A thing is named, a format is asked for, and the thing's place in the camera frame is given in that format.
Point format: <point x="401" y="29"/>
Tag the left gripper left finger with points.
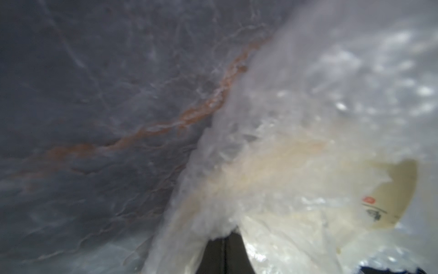
<point x="213" y="258"/>

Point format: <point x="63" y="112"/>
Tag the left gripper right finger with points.
<point x="236" y="260"/>

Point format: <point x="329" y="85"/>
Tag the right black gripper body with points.
<point x="369" y="270"/>

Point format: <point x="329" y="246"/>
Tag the cream beige plate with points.
<point x="387" y="203"/>

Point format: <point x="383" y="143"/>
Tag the bubble wrap sheet pile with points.
<point x="343" y="87"/>

